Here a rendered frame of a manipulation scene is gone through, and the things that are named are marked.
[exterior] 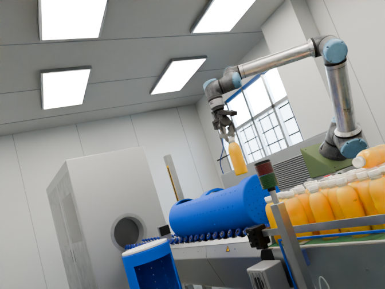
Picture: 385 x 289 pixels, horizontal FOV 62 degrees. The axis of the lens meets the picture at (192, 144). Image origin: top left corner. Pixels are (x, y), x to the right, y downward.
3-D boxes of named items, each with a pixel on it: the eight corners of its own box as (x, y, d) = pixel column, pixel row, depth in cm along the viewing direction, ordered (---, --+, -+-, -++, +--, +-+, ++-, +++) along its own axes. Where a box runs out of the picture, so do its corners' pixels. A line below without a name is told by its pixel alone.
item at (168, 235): (172, 241, 278) (167, 223, 280) (174, 241, 274) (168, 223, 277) (161, 245, 272) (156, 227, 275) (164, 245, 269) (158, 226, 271)
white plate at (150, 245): (112, 256, 189) (112, 258, 188) (141, 250, 172) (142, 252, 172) (146, 242, 210) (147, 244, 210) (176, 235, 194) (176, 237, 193)
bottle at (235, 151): (243, 172, 185) (234, 141, 188) (250, 170, 178) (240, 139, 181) (233, 175, 182) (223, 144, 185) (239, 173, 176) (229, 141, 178)
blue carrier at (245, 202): (207, 228, 250) (192, 194, 253) (291, 213, 179) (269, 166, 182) (177, 245, 233) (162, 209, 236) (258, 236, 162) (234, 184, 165)
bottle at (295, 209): (313, 234, 139) (298, 193, 142) (314, 238, 133) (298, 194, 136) (297, 239, 141) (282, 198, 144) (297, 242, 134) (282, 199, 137)
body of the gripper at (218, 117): (224, 129, 193) (218, 110, 195) (233, 124, 186) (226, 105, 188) (214, 131, 188) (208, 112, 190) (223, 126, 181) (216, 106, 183)
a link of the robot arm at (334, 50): (359, 143, 209) (340, 30, 177) (370, 157, 194) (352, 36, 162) (334, 149, 213) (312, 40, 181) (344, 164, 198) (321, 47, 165)
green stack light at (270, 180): (270, 187, 122) (266, 174, 123) (283, 183, 117) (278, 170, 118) (259, 191, 118) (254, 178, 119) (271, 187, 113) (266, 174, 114)
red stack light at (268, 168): (266, 174, 123) (262, 164, 123) (278, 170, 118) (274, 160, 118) (254, 178, 119) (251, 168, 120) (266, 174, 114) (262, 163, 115)
